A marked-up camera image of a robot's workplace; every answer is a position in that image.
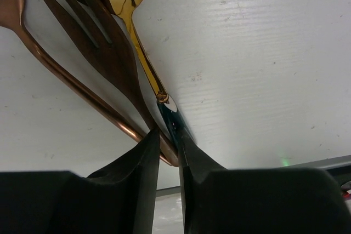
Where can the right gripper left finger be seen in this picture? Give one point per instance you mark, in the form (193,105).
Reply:
(118,198)

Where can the copper fork all metal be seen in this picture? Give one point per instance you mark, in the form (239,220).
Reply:
(12,17)

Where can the dark brown wooden fork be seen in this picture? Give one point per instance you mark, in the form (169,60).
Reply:
(104,45)

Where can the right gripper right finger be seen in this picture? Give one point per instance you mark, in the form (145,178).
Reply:
(278,200)

